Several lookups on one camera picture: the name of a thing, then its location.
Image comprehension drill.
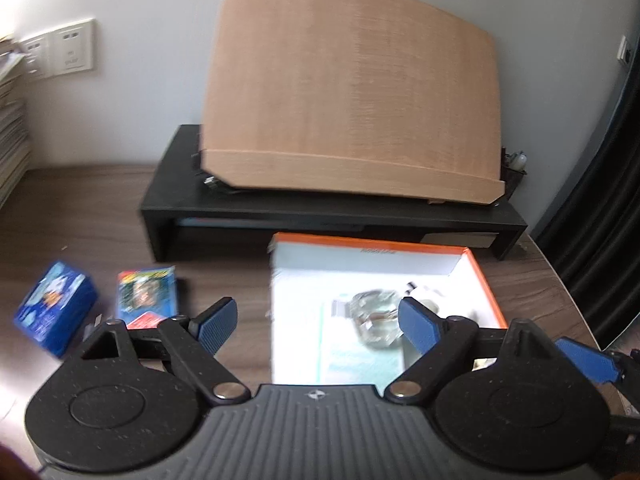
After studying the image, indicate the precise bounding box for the colourful small box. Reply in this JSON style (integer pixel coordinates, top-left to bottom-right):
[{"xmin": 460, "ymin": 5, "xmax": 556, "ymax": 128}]
[{"xmin": 115, "ymin": 265, "xmax": 180, "ymax": 331}]

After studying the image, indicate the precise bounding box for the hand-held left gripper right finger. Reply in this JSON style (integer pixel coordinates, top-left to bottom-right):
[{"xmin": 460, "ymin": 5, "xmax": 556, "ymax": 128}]
[{"xmin": 384, "ymin": 296, "xmax": 557, "ymax": 405}]

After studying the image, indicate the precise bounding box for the black monitor riser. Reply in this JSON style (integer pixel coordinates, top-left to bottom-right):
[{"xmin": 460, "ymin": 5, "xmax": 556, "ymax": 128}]
[{"xmin": 139, "ymin": 123, "xmax": 530, "ymax": 262}]

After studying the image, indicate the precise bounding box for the orange and white box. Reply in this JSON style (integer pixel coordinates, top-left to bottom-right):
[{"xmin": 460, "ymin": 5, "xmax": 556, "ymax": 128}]
[{"xmin": 268, "ymin": 232, "xmax": 509, "ymax": 384}]

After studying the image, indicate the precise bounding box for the blue cartoon box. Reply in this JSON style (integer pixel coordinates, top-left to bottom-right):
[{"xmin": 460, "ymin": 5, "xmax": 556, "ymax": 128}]
[{"xmin": 13, "ymin": 260, "xmax": 100, "ymax": 359}]

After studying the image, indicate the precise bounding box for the clear bottle with white cap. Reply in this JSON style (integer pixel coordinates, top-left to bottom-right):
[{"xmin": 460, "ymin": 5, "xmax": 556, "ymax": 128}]
[{"xmin": 332, "ymin": 288, "xmax": 409, "ymax": 349}]

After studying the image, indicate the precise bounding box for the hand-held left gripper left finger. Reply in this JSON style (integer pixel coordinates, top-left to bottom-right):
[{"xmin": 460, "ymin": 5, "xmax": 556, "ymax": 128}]
[{"xmin": 79, "ymin": 297, "xmax": 252, "ymax": 407}]

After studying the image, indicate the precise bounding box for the dark curtain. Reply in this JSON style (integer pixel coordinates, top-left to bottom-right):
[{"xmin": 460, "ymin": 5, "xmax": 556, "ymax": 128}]
[{"xmin": 530, "ymin": 52, "xmax": 640, "ymax": 352}]

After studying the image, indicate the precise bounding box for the small grey-white item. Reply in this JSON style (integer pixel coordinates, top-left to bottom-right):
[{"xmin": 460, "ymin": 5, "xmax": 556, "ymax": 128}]
[{"xmin": 501, "ymin": 147, "xmax": 529, "ymax": 177}]

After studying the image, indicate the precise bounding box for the stack of books and papers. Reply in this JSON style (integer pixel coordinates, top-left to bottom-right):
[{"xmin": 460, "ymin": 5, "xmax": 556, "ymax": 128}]
[{"xmin": 0, "ymin": 34, "xmax": 32, "ymax": 212}]

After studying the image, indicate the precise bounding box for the white wall socket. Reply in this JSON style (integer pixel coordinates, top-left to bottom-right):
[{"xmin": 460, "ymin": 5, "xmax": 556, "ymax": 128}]
[
  {"xmin": 50, "ymin": 17, "xmax": 96, "ymax": 75},
  {"xmin": 16, "ymin": 32, "xmax": 54, "ymax": 81}
]

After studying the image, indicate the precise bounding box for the wooden board stand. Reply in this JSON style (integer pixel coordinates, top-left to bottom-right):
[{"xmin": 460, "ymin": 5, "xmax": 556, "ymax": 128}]
[{"xmin": 199, "ymin": 0, "xmax": 506, "ymax": 206}]

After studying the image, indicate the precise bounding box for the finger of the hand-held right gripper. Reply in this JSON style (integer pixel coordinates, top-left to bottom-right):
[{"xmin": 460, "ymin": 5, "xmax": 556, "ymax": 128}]
[{"xmin": 555, "ymin": 338, "xmax": 640, "ymax": 391}]

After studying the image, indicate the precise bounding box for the teal box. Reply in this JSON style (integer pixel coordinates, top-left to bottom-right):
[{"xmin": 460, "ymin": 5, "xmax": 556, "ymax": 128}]
[{"xmin": 317, "ymin": 300, "xmax": 409, "ymax": 384}]

